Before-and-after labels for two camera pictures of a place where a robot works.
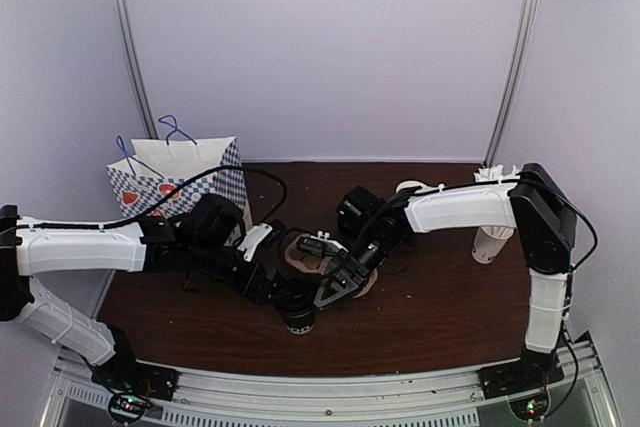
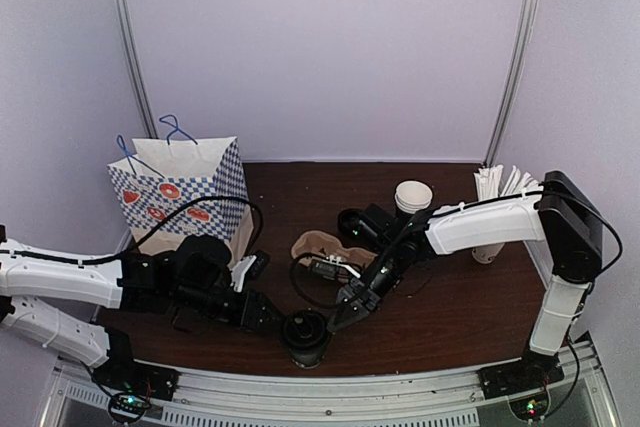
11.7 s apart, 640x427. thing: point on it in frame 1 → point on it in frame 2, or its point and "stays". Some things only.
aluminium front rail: x=581 y=398 stays
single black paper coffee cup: x=300 y=325 → x=308 y=357
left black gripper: x=259 y=294 → x=248 y=315
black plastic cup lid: x=295 y=298 → x=304 y=329
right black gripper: x=343 y=269 → x=348 y=294
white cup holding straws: x=489 y=242 stays
